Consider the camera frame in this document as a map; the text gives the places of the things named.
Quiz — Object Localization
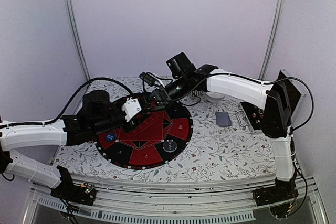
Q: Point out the striped grey ceramic mug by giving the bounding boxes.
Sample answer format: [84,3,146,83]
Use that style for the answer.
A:
[190,90,203,98]

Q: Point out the blue small blind button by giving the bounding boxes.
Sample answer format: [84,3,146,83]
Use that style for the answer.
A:
[105,133,116,142]

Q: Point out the aluminium frame post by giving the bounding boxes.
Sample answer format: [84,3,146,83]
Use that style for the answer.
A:
[64,0,90,80]
[258,0,285,80]

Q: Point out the round red black poker mat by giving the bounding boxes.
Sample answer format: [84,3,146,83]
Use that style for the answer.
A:
[95,102,193,170]

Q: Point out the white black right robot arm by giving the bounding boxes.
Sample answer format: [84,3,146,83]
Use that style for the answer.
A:
[150,52,300,202]

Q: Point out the aluminium front rail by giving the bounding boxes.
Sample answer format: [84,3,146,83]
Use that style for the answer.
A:
[22,174,328,224]

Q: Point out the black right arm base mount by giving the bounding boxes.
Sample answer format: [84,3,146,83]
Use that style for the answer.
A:
[253,179,308,220]

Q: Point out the white ceramic bowl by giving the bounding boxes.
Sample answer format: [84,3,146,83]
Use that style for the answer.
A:
[205,92,225,103]

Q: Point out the left aluminium frame post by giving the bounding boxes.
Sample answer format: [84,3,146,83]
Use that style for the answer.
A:
[64,0,90,80]

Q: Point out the aluminium poker chip case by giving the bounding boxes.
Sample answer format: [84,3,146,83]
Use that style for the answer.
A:
[235,79,307,135]

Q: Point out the right aluminium frame post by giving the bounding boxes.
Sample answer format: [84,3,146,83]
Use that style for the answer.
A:
[258,0,285,80]

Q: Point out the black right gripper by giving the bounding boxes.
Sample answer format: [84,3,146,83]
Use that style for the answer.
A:
[145,76,190,112]

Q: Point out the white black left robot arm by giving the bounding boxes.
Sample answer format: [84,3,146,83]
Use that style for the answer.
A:
[1,90,150,204]

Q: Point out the blue playing card deck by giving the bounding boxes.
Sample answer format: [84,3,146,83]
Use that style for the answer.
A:
[216,112,232,127]

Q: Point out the floral white table cloth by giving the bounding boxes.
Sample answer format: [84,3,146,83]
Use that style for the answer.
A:
[54,76,294,183]

